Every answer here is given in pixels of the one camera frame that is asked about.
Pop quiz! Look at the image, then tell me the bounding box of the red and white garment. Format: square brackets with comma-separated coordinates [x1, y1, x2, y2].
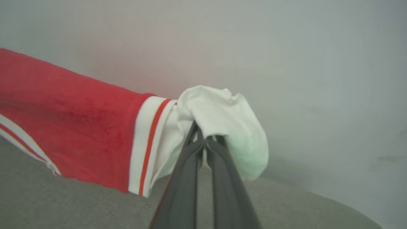
[0, 48, 269, 198]

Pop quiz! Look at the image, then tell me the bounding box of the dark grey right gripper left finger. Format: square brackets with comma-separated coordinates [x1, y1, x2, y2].
[149, 121, 204, 229]

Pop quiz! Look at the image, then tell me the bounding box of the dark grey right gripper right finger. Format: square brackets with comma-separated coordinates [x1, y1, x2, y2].
[205, 135, 262, 229]

